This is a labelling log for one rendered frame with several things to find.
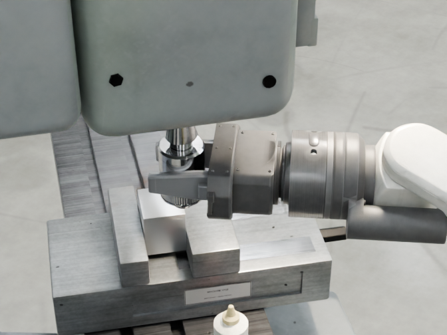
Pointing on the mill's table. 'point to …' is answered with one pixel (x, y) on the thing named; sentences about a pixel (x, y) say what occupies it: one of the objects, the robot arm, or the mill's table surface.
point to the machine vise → (176, 269)
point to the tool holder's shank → (181, 137)
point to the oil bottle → (231, 323)
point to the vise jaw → (210, 243)
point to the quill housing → (182, 62)
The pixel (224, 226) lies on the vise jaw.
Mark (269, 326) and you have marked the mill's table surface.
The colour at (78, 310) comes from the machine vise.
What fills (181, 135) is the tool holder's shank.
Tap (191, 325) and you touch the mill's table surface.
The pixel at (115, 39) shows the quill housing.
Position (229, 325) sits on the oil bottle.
